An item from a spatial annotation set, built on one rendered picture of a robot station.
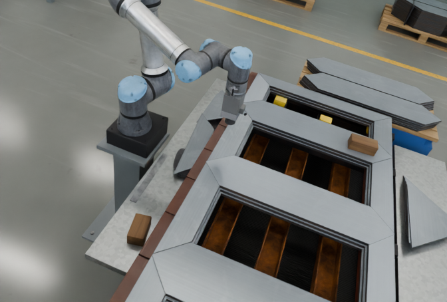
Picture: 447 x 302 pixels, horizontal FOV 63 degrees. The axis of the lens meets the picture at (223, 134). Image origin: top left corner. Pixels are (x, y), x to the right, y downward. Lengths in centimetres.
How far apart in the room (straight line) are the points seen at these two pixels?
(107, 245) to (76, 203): 102
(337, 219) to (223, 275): 49
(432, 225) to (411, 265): 22
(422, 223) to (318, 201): 47
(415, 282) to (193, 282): 82
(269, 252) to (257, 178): 28
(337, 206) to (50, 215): 160
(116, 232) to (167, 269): 34
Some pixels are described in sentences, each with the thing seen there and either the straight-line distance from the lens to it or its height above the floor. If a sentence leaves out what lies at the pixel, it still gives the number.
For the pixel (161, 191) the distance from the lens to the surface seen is 154.
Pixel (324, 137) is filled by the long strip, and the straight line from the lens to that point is 174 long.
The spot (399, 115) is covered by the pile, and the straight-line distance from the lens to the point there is 215.
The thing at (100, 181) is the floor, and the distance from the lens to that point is 248.
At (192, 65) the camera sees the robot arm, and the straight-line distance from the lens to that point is 119.
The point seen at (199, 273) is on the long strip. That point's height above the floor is 85.
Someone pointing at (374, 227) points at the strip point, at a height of 85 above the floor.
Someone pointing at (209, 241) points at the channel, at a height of 68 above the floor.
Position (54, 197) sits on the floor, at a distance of 244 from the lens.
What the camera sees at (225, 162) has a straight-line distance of 145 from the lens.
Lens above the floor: 187
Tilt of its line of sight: 40 degrees down
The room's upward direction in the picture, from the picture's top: 13 degrees clockwise
